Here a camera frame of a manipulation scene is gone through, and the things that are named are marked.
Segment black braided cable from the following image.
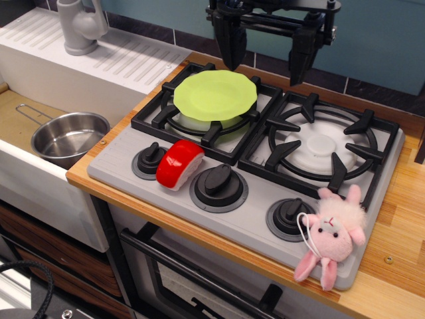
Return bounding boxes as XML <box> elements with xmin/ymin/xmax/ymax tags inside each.
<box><xmin>0</xmin><ymin>260</ymin><xmax>54</xmax><ymax>319</ymax></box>

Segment black right stove knob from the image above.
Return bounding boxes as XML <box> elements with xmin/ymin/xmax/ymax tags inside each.
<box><xmin>266</xmin><ymin>198</ymin><xmax>315</xmax><ymax>243</ymax></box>

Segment black left burner grate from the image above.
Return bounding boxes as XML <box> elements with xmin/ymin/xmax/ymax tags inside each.
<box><xmin>131</xmin><ymin>62</ymin><xmax>284</xmax><ymax>165</ymax></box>

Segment toy oven door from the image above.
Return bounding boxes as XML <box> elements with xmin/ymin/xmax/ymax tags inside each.
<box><xmin>110</xmin><ymin>205</ymin><xmax>346</xmax><ymax>318</ymax></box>

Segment grey toy faucet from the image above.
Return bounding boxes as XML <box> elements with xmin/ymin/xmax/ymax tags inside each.
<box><xmin>56</xmin><ymin>0</ymin><xmax>108</xmax><ymax>56</ymax></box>

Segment black stove knob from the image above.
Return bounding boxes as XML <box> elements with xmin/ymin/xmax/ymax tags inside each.
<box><xmin>266</xmin><ymin>198</ymin><xmax>315</xmax><ymax>243</ymax></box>
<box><xmin>131</xmin><ymin>142</ymin><xmax>167</xmax><ymax>181</ymax></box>
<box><xmin>189</xmin><ymin>163</ymin><xmax>248</xmax><ymax>213</ymax></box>

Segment wooden drawer fronts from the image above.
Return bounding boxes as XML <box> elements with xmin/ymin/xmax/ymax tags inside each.
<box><xmin>1</xmin><ymin>201</ymin><xmax>132</xmax><ymax>318</ymax></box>

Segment red white toy sushi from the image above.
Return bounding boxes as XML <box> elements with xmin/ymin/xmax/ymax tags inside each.
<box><xmin>156</xmin><ymin>140</ymin><xmax>205</xmax><ymax>191</ymax></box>

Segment white toy sink unit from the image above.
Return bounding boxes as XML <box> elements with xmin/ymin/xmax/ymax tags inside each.
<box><xmin>1</xmin><ymin>8</ymin><xmax>190</xmax><ymax>253</ymax></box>

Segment black left stove knob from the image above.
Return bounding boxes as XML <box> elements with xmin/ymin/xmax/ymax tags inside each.
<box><xmin>131</xmin><ymin>142</ymin><xmax>167</xmax><ymax>181</ymax></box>

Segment black middle stove knob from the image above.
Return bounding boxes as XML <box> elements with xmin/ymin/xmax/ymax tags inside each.
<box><xmin>189</xmin><ymin>163</ymin><xmax>248</xmax><ymax>213</ymax></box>

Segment green plastic plate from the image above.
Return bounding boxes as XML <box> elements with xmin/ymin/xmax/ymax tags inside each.
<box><xmin>173</xmin><ymin>70</ymin><xmax>258</xmax><ymax>122</ymax></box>

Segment stainless steel pot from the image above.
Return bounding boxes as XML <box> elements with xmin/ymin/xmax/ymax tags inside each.
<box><xmin>15</xmin><ymin>104</ymin><xmax>110</xmax><ymax>169</ymax></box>

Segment black burner grate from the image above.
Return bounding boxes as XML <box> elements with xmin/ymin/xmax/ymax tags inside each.
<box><xmin>131</xmin><ymin>62</ymin><xmax>284</xmax><ymax>165</ymax></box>
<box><xmin>238</xmin><ymin>92</ymin><xmax>404</xmax><ymax>209</ymax></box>

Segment grey toy stove top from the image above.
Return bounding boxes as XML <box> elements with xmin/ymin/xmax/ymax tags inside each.
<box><xmin>86</xmin><ymin>61</ymin><xmax>406</xmax><ymax>292</ymax></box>

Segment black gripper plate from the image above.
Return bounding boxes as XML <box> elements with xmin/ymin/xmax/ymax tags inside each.
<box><xmin>206</xmin><ymin>1</ymin><xmax>341</xmax><ymax>86</ymax></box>

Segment pink stuffed rabbit toy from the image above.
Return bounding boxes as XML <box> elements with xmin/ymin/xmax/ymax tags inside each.
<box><xmin>294</xmin><ymin>185</ymin><xmax>366</xmax><ymax>291</ymax></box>

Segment black right burner grate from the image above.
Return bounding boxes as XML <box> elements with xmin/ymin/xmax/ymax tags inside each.
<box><xmin>238</xmin><ymin>92</ymin><xmax>404</xmax><ymax>209</ymax></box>

